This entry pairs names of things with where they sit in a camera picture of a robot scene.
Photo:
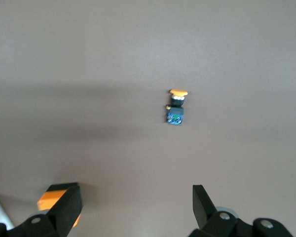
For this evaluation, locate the orange mushroom push button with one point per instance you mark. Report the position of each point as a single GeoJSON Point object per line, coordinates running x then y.
{"type": "Point", "coordinates": [175, 108]}

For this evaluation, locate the orange box with round hole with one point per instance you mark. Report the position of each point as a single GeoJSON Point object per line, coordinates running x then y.
{"type": "Point", "coordinates": [51, 196]}

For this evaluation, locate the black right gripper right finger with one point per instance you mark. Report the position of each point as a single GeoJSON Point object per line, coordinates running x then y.
{"type": "Point", "coordinates": [204, 212]}

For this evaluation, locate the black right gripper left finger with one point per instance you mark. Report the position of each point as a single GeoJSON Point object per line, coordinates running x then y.
{"type": "Point", "coordinates": [66, 209]}

